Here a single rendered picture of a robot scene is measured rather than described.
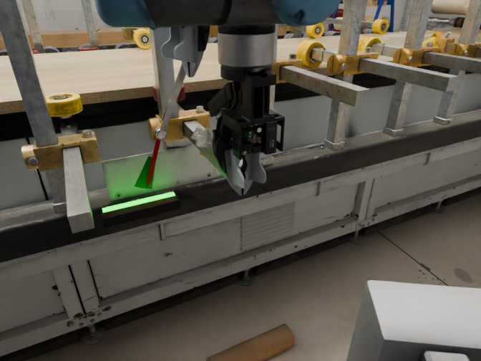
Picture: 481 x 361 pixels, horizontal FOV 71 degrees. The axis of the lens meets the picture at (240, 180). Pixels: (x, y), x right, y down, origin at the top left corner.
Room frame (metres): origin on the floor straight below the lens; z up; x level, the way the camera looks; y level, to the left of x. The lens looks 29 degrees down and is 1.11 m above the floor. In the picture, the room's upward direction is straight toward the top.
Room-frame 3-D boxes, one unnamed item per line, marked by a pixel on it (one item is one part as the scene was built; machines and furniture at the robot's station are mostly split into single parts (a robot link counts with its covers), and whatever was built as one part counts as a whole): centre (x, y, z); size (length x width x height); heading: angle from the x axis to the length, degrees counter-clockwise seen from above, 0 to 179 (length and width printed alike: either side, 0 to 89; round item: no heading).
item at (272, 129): (0.47, -0.01, 0.97); 0.09 x 0.08 x 0.12; 26
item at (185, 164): (0.70, 0.18, 0.75); 0.26 x 0.01 x 0.10; 116
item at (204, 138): (0.62, 0.06, 0.87); 0.09 x 0.07 x 0.02; 26
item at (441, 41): (1.31, -0.71, 0.95); 0.10 x 0.04 x 0.10; 26
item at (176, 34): (0.65, 0.12, 1.02); 0.06 x 0.03 x 0.09; 136
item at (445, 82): (0.94, -0.34, 0.95); 0.50 x 0.04 x 0.04; 26
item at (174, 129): (0.75, 0.14, 0.85); 0.14 x 0.06 x 0.05; 116
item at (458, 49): (1.19, -0.76, 0.95); 0.14 x 0.06 x 0.05; 116
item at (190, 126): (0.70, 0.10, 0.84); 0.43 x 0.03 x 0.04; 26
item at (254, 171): (0.48, -0.02, 0.86); 0.06 x 0.03 x 0.09; 26
